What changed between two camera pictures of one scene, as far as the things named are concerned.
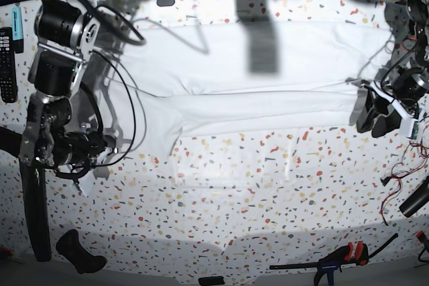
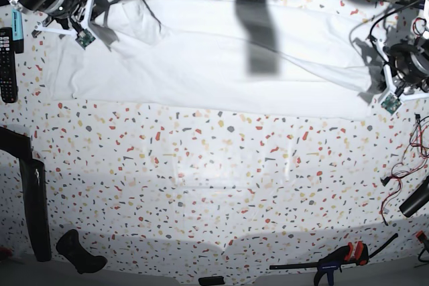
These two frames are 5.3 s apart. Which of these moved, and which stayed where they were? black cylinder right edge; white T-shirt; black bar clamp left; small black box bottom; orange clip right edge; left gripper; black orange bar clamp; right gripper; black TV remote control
Moved: left gripper; white T-shirt; right gripper
Stayed: black orange bar clamp; small black box bottom; orange clip right edge; black bar clamp left; black cylinder right edge; black TV remote control
